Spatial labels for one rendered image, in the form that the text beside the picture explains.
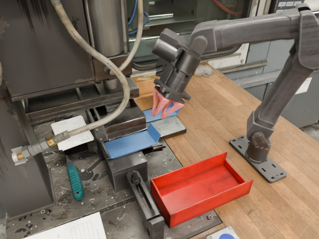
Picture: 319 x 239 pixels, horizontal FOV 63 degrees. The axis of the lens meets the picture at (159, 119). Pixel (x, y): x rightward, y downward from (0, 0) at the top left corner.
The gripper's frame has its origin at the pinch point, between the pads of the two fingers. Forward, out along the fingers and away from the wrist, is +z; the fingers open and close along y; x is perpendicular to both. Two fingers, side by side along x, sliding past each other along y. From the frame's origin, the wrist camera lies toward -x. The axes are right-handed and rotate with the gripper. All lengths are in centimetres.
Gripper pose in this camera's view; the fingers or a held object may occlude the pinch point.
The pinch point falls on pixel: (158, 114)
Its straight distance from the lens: 76.1
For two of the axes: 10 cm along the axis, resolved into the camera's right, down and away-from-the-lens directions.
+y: -7.9, -2.0, -5.8
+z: -4.7, 8.2, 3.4
